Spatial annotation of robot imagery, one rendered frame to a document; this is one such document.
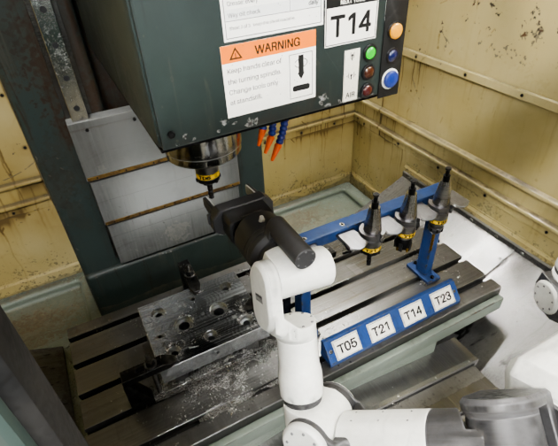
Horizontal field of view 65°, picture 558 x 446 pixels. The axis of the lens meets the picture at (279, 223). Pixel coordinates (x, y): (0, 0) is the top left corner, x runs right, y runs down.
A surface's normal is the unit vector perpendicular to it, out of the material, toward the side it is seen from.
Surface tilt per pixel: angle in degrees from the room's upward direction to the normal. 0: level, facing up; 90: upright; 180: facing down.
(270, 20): 90
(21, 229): 90
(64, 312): 0
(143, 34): 90
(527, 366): 46
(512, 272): 24
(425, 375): 8
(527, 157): 90
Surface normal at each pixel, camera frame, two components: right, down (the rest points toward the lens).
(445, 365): 0.07, -0.82
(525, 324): -0.40, -0.59
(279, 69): 0.47, 0.52
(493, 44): -0.88, 0.32
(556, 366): -0.22, -0.93
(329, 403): 0.28, -0.86
